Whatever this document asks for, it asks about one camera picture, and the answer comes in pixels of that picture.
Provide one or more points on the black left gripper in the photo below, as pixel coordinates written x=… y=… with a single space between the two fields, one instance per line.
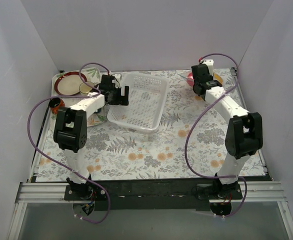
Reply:
x=120 y=99

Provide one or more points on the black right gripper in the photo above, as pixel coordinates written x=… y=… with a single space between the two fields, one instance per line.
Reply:
x=212 y=84

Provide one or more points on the white plastic mesh basket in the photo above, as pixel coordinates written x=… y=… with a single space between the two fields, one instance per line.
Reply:
x=147 y=97

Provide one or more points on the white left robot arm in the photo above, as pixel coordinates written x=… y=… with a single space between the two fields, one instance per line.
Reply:
x=70 y=131

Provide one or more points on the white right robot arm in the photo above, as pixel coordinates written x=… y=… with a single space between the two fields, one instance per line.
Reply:
x=244 y=135

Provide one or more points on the red fake apple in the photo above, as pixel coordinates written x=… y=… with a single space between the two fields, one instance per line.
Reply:
x=190 y=79

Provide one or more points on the yellow green fake mango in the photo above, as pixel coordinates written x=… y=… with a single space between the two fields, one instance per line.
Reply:
x=218 y=78

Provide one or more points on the cream yellow cup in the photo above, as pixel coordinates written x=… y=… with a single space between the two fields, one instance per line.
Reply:
x=85 y=88

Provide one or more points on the floral serving tray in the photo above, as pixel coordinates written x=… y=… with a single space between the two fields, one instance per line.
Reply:
x=92 y=75

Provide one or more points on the red rimmed plate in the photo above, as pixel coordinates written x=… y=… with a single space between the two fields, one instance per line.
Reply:
x=68 y=83

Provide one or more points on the orange black cup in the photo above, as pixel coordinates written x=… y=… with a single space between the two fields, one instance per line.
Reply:
x=55 y=104

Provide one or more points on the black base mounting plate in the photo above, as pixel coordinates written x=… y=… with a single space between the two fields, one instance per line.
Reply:
x=152 y=194

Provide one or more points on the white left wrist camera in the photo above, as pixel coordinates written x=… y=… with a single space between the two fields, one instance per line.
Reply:
x=114 y=83

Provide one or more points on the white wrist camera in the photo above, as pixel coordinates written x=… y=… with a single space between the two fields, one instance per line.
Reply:
x=210 y=65
x=114 y=83

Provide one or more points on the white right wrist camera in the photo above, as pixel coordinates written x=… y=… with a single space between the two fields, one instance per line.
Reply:
x=210 y=65

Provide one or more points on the aluminium frame rail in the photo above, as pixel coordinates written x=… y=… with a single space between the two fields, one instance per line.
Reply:
x=45 y=192

